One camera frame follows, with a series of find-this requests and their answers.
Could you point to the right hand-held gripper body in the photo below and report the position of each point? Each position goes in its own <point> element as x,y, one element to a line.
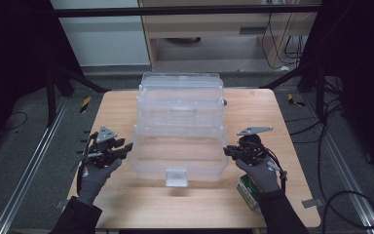
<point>252,151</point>

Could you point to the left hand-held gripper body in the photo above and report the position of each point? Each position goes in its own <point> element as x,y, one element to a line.
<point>105,136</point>

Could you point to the green cardboard box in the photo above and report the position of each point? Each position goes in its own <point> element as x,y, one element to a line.
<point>248,193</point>

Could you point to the clear plastic storage box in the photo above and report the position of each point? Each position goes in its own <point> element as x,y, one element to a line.
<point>178,130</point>

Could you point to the person's right hand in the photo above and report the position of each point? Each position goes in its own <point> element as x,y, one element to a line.
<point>263,178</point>

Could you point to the person's left hand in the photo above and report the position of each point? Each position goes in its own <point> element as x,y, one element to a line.
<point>94,182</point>

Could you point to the yellow black floor tape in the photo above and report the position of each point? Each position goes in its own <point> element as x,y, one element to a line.
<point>85,104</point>
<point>294,100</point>

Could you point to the black round table grommet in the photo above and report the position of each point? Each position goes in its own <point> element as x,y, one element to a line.
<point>225,102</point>

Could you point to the black metal stand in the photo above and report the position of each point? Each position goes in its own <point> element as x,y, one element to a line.
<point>50,97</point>
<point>319,94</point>

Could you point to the white cabinet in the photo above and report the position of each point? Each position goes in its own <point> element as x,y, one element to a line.
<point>104,42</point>

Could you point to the dark curtain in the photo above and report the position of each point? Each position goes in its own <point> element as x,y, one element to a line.
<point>13,65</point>
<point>363,65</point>

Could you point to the light wooden desk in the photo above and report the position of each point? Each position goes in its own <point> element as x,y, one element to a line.
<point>207,27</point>

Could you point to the grey metal table bracket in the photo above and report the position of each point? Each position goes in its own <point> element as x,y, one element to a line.
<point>312,203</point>

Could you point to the aluminium floor rail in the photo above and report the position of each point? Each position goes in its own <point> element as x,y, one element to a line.
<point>29,169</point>
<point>347,182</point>

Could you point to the black horizontal frame bar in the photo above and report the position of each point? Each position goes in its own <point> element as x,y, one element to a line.
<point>175,11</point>

